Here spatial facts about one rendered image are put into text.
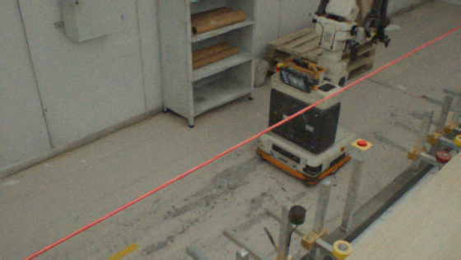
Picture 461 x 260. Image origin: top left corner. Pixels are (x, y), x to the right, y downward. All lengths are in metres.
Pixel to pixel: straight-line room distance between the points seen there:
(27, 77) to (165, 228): 1.61
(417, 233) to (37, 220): 2.60
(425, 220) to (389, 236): 0.22
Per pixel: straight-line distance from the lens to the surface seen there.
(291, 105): 3.62
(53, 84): 4.03
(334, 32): 3.62
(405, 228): 2.22
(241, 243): 2.05
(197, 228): 3.36
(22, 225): 3.67
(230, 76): 5.17
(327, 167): 3.78
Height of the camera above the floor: 2.33
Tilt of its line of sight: 32 degrees down
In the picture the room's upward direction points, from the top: 1 degrees clockwise
